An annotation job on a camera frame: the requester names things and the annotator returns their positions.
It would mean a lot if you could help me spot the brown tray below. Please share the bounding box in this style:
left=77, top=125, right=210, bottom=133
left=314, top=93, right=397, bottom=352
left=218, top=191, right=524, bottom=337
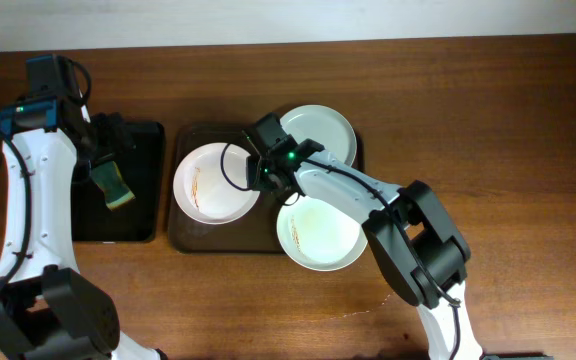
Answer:
left=166, top=122, right=365, bottom=255

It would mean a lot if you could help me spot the grey-white plate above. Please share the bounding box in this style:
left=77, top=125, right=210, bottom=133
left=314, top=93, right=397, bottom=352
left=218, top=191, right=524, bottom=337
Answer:
left=280, top=105, right=358, bottom=165

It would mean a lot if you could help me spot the pink-white plate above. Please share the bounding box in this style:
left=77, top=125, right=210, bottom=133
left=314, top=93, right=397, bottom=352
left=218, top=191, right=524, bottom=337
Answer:
left=173, top=142, right=260, bottom=225

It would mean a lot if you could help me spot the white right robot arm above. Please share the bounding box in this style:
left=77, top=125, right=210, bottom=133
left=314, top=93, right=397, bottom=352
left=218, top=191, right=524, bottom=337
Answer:
left=249, top=136, right=484, bottom=359

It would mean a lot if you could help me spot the cream-white plate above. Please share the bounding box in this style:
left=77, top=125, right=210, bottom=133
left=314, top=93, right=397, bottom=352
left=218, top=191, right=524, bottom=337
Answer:
left=276, top=193, right=368, bottom=272

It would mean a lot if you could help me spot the black tray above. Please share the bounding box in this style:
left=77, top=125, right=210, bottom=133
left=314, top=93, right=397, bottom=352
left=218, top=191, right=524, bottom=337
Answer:
left=71, top=121, right=166, bottom=243

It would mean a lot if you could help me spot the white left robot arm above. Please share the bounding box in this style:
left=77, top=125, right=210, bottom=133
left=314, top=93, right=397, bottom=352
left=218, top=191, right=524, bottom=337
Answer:
left=0, top=99, right=165, bottom=359

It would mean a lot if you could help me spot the yellow green sponge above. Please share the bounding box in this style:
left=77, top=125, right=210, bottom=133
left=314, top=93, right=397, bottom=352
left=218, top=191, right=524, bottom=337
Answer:
left=91, top=161, right=135, bottom=211

